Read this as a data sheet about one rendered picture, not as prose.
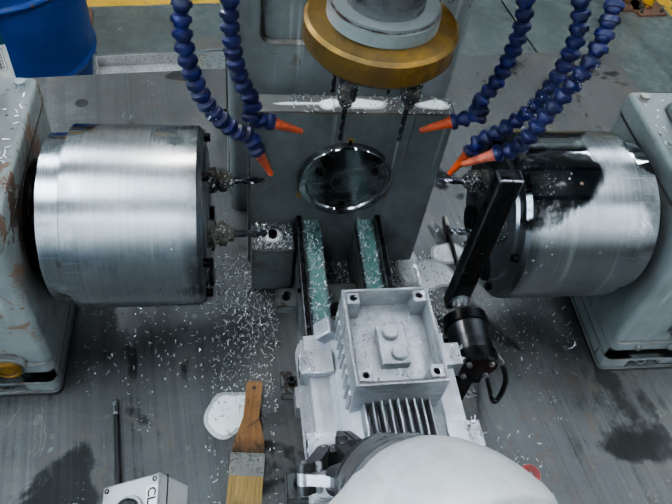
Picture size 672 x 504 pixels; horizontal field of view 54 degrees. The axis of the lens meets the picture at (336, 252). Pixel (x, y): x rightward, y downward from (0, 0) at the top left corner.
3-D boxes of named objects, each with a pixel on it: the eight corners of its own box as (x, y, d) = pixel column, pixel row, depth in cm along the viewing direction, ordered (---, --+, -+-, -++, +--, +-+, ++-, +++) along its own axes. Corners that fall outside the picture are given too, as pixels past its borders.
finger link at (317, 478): (373, 500, 49) (302, 506, 48) (359, 486, 54) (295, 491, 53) (372, 467, 49) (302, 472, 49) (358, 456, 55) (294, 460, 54)
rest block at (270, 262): (250, 262, 118) (250, 218, 109) (289, 262, 119) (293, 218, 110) (251, 290, 115) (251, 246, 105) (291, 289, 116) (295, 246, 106)
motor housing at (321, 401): (290, 385, 91) (299, 308, 76) (423, 376, 94) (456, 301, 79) (304, 536, 79) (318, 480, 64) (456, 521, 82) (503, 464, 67)
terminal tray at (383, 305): (332, 324, 80) (338, 289, 74) (417, 319, 81) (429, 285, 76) (345, 416, 72) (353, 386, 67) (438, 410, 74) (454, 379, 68)
